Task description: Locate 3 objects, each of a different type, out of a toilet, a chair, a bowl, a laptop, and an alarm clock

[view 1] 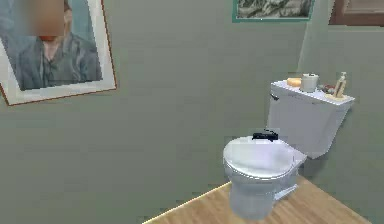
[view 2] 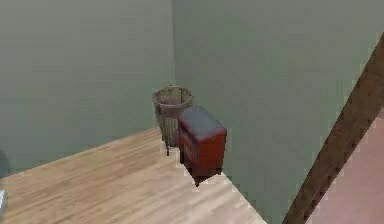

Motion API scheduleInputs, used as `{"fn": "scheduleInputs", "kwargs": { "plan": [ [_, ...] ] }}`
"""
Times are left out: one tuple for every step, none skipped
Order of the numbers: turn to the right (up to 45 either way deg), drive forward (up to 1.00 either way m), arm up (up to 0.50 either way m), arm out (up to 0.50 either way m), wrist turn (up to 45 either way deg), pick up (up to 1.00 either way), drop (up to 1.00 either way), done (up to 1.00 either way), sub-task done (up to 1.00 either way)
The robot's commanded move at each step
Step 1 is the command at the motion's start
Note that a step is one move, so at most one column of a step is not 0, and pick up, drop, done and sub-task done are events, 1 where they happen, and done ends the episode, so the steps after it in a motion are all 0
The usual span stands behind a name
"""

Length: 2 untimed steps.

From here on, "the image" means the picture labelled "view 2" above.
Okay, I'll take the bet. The woven wicker waste basket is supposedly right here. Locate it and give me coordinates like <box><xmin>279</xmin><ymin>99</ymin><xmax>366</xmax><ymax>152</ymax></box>
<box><xmin>151</xmin><ymin>85</ymin><xmax>195</xmax><ymax>156</ymax></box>

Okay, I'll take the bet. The red cabinet with grey top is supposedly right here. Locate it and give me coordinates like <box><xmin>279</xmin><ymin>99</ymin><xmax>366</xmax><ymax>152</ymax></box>
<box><xmin>177</xmin><ymin>105</ymin><xmax>228</xmax><ymax>187</ymax></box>

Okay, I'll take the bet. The white grey object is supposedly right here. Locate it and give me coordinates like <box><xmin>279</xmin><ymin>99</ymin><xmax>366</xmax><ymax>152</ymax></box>
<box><xmin>0</xmin><ymin>150</ymin><xmax>10</xmax><ymax>218</ymax></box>

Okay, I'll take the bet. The dark brown door frame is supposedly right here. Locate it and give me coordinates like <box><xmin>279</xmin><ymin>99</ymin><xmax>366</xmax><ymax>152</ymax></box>
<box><xmin>281</xmin><ymin>31</ymin><xmax>384</xmax><ymax>224</ymax></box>

